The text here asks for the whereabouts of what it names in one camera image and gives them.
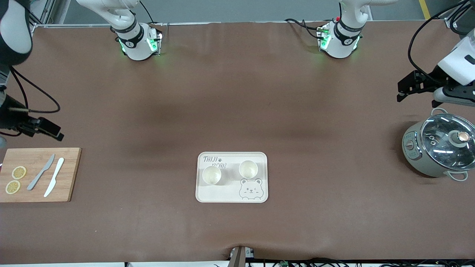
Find white plastic cup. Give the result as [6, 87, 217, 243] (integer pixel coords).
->
[239, 159, 259, 179]
[202, 165, 222, 185]

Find cream tray with bear print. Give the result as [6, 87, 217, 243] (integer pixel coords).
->
[196, 151, 268, 203]

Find grey plastic knife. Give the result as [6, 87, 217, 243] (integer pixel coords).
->
[27, 154, 55, 191]

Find white plastic knife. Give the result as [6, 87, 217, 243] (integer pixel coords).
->
[44, 158, 65, 198]

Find bamboo cutting board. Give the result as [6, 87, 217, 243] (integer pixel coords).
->
[0, 148, 82, 203]

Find glass pot lid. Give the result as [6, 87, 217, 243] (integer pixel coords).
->
[420, 113, 475, 164]

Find grey electric cooking pot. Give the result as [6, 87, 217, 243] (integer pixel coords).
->
[402, 108, 475, 182]

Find brown table mat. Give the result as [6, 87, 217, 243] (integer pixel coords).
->
[0, 20, 475, 264]

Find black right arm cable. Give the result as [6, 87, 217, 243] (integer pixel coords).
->
[9, 67, 61, 113]

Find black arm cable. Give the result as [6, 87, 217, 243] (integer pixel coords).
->
[9, 67, 61, 113]
[407, 0, 469, 85]

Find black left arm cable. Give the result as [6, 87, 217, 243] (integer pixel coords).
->
[407, 0, 469, 85]

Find aluminium frame profile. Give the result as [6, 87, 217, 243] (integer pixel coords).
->
[30, 0, 57, 32]

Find black base cables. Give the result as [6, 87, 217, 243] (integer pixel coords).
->
[285, 18, 328, 40]

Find black base cable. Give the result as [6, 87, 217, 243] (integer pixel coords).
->
[139, 0, 157, 25]

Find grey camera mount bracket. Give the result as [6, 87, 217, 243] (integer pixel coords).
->
[229, 245, 255, 267]

